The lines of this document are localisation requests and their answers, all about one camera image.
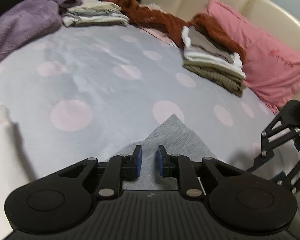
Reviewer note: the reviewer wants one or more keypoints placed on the white folded garment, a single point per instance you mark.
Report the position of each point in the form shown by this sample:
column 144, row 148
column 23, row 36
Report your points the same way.
column 97, row 21

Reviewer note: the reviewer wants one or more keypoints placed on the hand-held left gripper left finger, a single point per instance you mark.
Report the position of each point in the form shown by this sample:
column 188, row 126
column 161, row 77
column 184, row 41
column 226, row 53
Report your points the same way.
column 139, row 160

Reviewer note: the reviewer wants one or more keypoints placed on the taupe folded garment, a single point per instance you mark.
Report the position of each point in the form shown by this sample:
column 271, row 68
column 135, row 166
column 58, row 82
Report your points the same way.
column 205, row 42

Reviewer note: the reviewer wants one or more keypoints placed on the cream folded garment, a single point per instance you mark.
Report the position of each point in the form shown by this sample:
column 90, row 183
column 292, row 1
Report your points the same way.
column 95, row 7

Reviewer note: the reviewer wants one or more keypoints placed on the polka dot bed sheet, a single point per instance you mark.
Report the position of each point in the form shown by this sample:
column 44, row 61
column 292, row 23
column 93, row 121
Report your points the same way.
column 90, row 67

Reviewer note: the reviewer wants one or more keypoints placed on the rust fleece garment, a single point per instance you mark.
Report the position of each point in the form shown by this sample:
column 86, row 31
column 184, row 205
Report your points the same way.
column 150, row 17

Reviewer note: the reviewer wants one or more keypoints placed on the purple fleece garment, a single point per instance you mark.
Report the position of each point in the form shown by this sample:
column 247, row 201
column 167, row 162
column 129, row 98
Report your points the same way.
column 20, row 25

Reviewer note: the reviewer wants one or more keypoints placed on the grey knit garment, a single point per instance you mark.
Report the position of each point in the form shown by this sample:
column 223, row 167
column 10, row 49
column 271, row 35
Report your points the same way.
column 172, row 135

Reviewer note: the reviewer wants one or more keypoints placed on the white cloth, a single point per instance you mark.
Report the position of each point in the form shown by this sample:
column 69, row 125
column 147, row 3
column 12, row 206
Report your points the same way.
column 5, row 150

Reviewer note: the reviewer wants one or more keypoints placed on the pink pillow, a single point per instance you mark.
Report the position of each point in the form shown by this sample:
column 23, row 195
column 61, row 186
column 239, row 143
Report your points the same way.
column 265, row 60

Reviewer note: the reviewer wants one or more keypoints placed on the white folded towel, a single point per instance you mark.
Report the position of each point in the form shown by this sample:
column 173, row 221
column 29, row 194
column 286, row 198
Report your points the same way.
column 215, row 66

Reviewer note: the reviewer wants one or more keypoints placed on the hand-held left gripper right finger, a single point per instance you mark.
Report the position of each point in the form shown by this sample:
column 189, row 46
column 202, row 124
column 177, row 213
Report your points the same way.
column 161, row 160

